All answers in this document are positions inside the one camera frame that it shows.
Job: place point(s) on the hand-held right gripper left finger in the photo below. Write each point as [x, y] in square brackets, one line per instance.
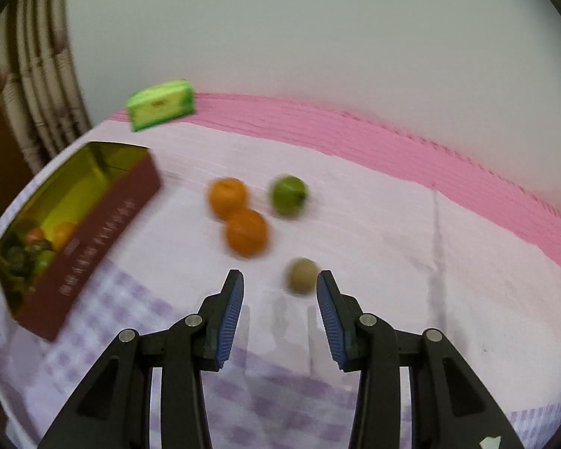
[229, 318]

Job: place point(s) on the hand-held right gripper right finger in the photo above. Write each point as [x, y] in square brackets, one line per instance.
[329, 318]

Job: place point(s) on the small brown round fruit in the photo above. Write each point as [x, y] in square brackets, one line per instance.
[302, 276]

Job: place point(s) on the red and gold tin box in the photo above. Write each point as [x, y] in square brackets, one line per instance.
[93, 238]

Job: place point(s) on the yellow-orange tomato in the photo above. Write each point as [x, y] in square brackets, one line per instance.
[64, 235]

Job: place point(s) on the large green tomato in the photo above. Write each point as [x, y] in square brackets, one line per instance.
[45, 259]

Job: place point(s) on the red tomato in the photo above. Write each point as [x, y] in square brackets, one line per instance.
[35, 235]

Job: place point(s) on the dark green round fruit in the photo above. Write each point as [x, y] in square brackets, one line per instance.
[17, 258]

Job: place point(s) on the orange mandarin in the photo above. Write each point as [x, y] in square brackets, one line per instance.
[227, 198]
[246, 233]

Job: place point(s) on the pink and purple checked cloth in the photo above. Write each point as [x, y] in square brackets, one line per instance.
[402, 243]

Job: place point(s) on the small green tomato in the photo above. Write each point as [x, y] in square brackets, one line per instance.
[288, 195]

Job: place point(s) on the green tissue pack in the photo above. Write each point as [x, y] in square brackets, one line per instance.
[161, 104]

